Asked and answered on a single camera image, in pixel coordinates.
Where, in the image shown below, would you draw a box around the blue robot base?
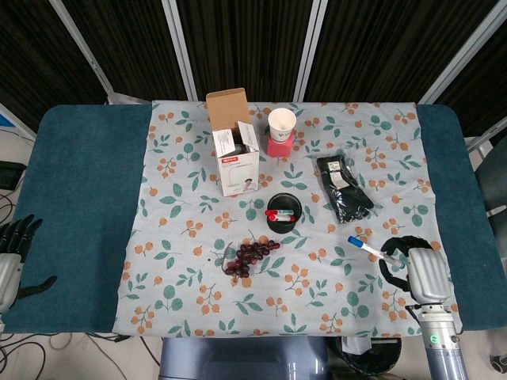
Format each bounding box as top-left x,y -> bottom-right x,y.
158,336 -> 330,380

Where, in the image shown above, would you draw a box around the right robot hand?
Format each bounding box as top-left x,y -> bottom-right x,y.
378,235 -> 452,305

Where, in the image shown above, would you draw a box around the blue-capped white marker pen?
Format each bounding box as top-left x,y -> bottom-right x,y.
347,235 -> 402,268

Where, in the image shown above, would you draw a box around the black bowl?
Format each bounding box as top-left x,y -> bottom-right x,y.
265,192 -> 303,234

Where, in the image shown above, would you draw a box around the teal table cover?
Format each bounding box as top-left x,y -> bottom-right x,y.
2,103 -> 507,336

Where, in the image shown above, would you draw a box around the floral patterned tablecloth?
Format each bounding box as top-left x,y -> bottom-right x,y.
111,99 -> 465,340

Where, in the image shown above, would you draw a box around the white paper cup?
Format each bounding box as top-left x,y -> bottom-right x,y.
267,108 -> 297,143

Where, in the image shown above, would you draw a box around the black floor cables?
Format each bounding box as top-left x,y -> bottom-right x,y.
0,332 -> 132,380

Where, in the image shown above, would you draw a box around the grey chair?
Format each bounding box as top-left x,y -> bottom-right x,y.
473,138 -> 507,222

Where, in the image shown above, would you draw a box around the white lamp cardboard box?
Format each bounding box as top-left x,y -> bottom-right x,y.
205,87 -> 261,197

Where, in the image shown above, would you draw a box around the black round bin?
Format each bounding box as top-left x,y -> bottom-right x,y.
335,336 -> 404,380

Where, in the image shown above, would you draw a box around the purple grape bunch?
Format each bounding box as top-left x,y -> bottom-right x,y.
220,229 -> 281,283

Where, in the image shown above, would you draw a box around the black gloves in plastic bag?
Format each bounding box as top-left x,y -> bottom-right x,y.
314,149 -> 381,225

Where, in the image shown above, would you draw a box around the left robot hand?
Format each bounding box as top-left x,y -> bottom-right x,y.
0,214 -> 58,314

